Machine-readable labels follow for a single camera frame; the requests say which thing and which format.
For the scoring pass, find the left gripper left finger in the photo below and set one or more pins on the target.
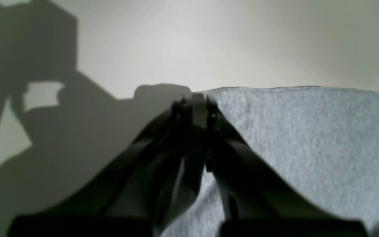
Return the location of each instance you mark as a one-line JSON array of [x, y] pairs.
[[139, 194]]

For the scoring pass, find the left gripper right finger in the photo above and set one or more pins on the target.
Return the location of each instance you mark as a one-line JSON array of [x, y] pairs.
[[257, 202]]

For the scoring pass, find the grey T-shirt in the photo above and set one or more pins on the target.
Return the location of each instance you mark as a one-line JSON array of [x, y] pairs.
[[323, 141]]

